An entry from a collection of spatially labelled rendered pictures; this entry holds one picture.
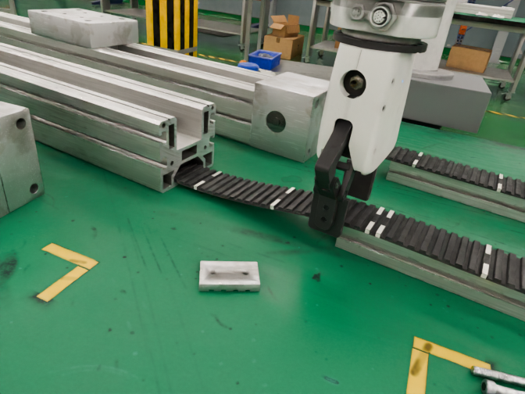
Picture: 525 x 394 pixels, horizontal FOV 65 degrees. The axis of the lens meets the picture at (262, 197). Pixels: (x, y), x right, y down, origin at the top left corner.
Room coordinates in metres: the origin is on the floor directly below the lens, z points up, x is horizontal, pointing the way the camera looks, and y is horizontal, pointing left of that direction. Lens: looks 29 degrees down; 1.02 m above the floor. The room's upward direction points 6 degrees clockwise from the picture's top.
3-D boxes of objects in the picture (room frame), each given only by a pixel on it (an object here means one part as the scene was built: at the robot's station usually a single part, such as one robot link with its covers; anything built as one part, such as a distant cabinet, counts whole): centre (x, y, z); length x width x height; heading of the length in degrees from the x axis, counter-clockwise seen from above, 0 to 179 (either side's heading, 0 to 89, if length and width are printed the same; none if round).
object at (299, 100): (0.60, -0.04, 0.83); 0.12 x 0.09 x 0.10; 153
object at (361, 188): (0.40, -0.10, 0.84); 0.03 x 0.03 x 0.07; 63
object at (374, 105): (0.36, -0.08, 0.93); 0.10 x 0.07 x 0.11; 153
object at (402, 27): (0.35, -0.08, 0.99); 0.09 x 0.08 x 0.03; 153
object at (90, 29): (0.79, 0.36, 0.87); 0.16 x 0.11 x 0.07; 63
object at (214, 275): (0.27, 0.02, 0.78); 0.05 x 0.03 x 0.01; 99
